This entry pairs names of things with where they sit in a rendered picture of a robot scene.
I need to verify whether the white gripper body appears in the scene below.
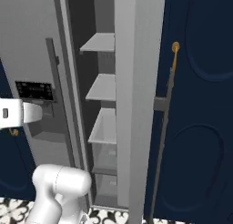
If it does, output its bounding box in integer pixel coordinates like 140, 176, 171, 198
21, 101, 44, 125

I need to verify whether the grey fridge door with dispenser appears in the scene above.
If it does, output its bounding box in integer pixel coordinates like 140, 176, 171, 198
0, 0, 89, 174

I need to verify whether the tall navy cupboard door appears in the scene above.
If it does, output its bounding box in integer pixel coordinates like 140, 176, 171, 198
143, 0, 233, 224

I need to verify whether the grey bar handle, plain door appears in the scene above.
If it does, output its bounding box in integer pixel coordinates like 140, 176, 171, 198
147, 66, 177, 224

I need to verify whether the grey fridge body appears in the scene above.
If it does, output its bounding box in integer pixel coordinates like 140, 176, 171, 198
52, 0, 132, 214

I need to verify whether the plain grey fridge door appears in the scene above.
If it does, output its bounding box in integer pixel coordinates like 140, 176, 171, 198
114, 0, 167, 224

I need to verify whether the wide grey fridge shelf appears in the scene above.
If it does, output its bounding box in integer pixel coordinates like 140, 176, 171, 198
85, 73, 117, 102

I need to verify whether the small grey fridge shelf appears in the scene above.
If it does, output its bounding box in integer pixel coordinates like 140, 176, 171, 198
78, 32, 116, 55

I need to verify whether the small navy cupboard door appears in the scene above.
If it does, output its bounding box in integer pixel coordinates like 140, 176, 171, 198
0, 57, 38, 202

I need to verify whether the small gold cupboard knob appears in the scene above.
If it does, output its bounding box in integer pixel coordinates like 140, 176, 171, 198
8, 127, 20, 137

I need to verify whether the grey bar handle, dispenser door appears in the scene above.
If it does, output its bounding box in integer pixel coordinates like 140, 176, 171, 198
45, 37, 76, 168

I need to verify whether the low clear fridge drawer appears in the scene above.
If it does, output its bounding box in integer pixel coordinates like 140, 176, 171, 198
91, 167, 118, 208

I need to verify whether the tall clear fridge drawer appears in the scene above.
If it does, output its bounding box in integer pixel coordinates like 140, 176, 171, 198
87, 107, 118, 171

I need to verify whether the long gold cupboard handle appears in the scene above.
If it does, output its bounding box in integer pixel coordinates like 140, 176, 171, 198
170, 41, 181, 71

